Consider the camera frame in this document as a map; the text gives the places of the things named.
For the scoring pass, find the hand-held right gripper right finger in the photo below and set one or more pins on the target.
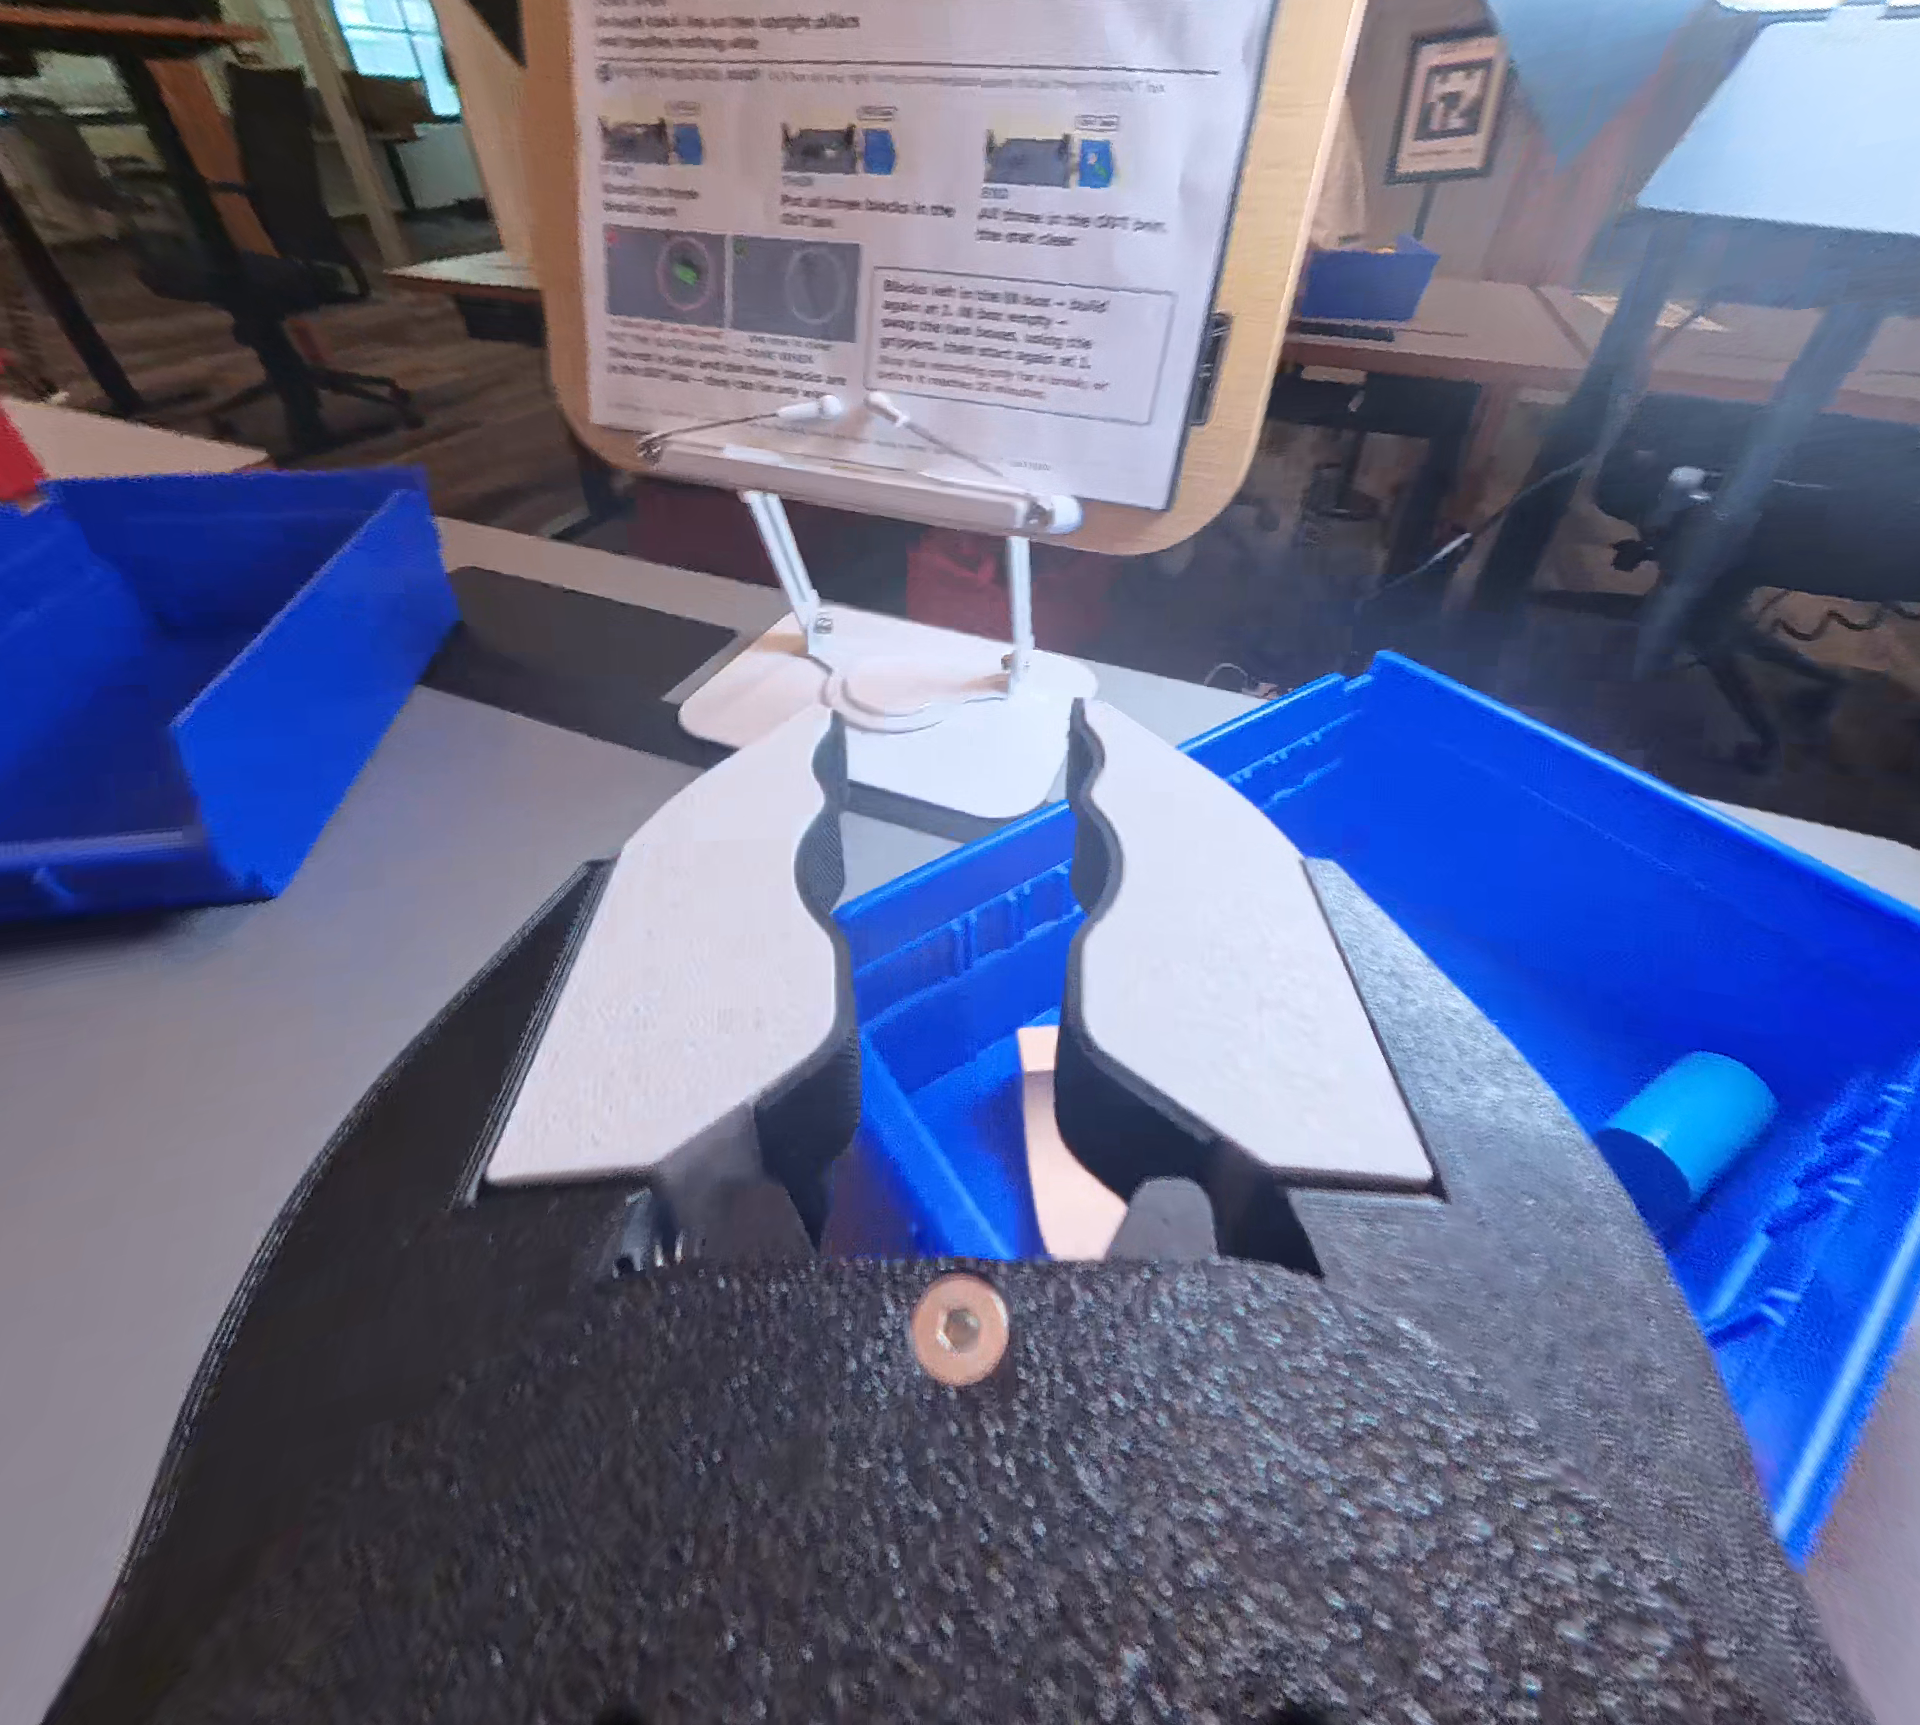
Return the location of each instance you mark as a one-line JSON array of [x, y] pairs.
[[1245, 1006]]

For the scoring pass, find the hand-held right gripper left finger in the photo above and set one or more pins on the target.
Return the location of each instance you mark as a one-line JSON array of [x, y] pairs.
[[677, 1006]]

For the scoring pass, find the blue plastic bin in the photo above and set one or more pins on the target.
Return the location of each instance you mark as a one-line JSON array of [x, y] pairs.
[[1501, 914], [212, 675]]

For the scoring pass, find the pale wooden block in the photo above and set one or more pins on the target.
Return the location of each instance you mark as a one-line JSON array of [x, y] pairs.
[[1058, 1157]]

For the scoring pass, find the blue wooden cylinder block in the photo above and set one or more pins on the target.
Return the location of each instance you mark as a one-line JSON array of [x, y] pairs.
[[1686, 1141]]

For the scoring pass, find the small blue bin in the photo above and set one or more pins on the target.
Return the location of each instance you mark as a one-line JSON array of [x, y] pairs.
[[1368, 279]]

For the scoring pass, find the instruction sheet on stand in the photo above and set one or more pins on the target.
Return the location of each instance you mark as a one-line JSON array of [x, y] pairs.
[[1321, 164]]

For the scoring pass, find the black office chair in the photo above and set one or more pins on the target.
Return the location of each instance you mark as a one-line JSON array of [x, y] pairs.
[[270, 226]]

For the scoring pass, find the framed marker tag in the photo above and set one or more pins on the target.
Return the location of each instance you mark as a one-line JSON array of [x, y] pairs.
[[1447, 104]]

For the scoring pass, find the printed instruction sheet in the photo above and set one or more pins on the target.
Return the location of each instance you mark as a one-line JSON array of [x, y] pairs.
[[902, 104]]

